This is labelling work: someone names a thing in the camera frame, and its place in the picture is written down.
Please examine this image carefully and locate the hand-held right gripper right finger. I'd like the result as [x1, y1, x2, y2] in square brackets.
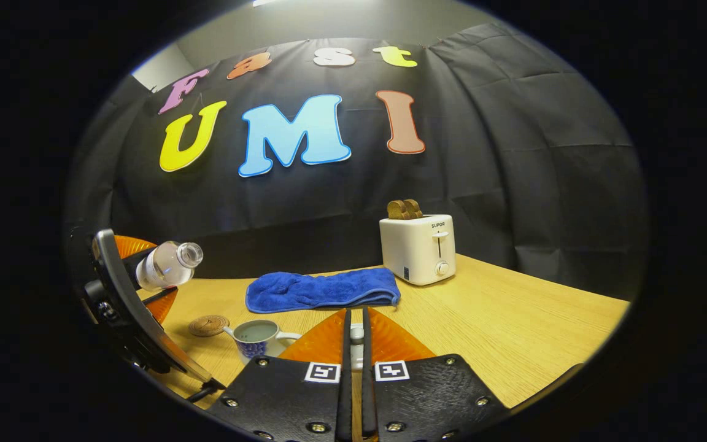
[361, 307, 511, 442]

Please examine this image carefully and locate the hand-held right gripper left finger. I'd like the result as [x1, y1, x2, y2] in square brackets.
[206, 309, 353, 442]

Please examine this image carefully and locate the clear plastic water bottle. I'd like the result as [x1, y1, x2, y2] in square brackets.
[136, 241, 204, 291]

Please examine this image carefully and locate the round brown coaster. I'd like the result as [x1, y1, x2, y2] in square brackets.
[189, 315, 230, 337]

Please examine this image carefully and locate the white blue-patterned teacup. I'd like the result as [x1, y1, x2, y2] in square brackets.
[223, 319, 302, 364]

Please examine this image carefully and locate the blue towel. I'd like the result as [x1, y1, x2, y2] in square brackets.
[245, 267, 401, 314]

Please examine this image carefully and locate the white toaster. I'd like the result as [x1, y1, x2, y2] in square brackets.
[379, 214, 457, 286]

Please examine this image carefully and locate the black backdrop cloth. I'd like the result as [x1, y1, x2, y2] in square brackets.
[65, 23, 649, 301]

